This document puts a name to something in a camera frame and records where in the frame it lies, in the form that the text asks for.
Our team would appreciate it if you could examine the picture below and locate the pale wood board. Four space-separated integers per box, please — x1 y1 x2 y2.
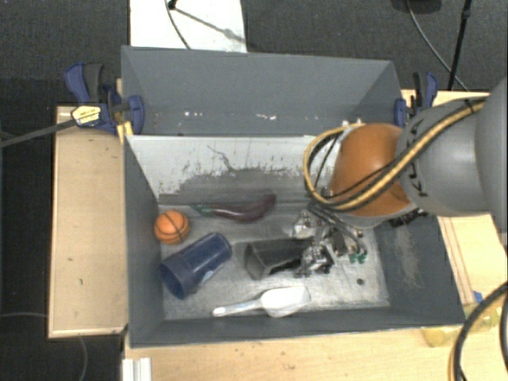
47 105 130 339

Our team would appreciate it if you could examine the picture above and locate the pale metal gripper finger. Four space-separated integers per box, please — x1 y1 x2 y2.
298 244 328 263
294 259 333 279

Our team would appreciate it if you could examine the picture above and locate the purple toy eggplant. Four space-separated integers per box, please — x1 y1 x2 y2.
191 194 278 225

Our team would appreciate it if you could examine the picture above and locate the orange toy basketball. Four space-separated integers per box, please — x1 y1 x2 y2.
153 210 191 246

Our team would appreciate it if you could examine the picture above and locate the dark grey rectangular container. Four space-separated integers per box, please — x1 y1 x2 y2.
243 237 314 282

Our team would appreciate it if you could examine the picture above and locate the white plastic scoop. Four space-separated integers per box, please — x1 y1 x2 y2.
212 286 312 319

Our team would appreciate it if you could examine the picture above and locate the dark blue plastic cup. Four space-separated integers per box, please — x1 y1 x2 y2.
158 232 233 301

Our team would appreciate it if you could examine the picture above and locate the grey metal bin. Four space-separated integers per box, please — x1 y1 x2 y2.
120 44 466 348

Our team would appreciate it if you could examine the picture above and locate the black cylinder on white bracket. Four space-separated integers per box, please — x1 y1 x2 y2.
388 209 430 229

